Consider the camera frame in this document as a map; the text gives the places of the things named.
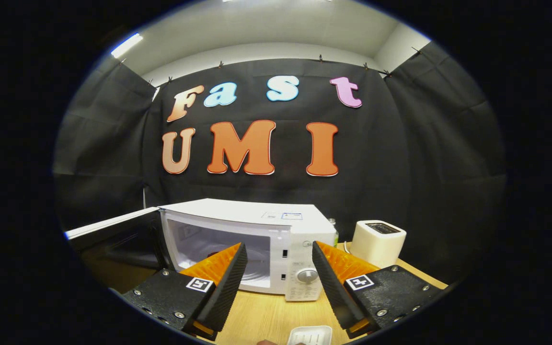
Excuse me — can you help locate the white food tray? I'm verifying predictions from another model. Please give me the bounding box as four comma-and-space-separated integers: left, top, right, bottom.
287, 326, 333, 345

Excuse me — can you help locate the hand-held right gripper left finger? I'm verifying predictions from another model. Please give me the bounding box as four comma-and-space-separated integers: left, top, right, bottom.
122, 242, 249, 342

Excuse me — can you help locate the white toaster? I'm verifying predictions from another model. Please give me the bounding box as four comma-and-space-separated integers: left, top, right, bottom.
351, 220, 407, 269

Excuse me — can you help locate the white microwave oven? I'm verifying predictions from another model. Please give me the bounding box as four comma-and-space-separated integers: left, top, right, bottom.
64, 198, 338, 302

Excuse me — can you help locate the long ceiling light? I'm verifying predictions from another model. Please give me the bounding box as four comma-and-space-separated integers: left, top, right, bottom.
111, 33, 143, 59

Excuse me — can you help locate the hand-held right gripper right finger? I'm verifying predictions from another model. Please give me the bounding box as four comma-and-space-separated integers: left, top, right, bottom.
311, 241, 449, 339

